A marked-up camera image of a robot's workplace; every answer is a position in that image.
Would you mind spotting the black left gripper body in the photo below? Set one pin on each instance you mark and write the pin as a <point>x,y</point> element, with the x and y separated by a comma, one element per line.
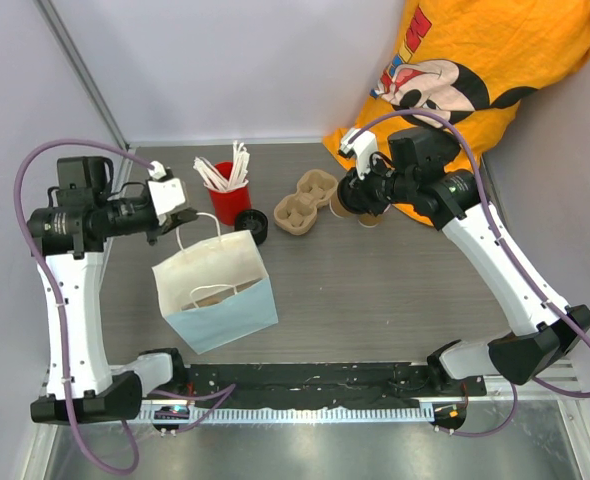
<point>153,234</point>

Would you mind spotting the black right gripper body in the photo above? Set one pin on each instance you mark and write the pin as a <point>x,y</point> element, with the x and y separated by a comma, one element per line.
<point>381,188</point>

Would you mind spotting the brown paper cup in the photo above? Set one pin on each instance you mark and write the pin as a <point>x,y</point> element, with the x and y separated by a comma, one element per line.
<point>337,207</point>

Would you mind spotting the light blue paper bag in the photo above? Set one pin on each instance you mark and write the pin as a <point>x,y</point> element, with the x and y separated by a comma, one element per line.
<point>231,258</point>

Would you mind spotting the black coffee cup lid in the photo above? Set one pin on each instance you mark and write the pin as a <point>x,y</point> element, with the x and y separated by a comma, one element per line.
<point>345,193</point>

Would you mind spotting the cardboard cup carrier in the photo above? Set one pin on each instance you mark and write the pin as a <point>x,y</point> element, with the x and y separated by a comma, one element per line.
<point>209,295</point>

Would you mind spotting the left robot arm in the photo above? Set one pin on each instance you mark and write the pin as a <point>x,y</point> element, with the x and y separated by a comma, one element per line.
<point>71,233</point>

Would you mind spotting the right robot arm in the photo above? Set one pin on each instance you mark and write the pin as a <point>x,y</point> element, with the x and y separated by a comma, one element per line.
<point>543,326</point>

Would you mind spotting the stack of paper cups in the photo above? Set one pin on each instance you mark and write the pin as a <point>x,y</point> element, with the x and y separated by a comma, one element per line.
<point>369,220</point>

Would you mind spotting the red straw holder cup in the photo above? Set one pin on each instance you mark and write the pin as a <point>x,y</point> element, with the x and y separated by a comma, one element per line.
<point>228,205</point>

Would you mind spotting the stack of black lids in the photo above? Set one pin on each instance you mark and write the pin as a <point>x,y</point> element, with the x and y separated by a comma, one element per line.
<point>254,221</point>

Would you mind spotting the stack of cardboard cup carriers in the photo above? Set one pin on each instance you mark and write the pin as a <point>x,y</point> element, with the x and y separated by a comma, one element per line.
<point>297,213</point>

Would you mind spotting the orange Mickey Mouse cloth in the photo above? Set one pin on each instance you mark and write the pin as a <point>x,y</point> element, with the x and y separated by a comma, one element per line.
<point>464,67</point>

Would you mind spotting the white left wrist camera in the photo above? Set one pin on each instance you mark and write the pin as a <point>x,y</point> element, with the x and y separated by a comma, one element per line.
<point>167,192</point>

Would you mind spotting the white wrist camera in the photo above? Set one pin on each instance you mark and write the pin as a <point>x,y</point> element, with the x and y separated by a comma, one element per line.
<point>360,145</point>
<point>167,192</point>

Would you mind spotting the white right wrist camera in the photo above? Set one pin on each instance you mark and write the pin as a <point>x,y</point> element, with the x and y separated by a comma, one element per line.
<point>360,145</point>

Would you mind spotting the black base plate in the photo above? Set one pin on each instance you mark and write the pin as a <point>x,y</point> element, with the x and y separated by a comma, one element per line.
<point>315,393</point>

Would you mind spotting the aluminium frame rail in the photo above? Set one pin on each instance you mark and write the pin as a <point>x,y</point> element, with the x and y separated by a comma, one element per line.
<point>64,39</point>

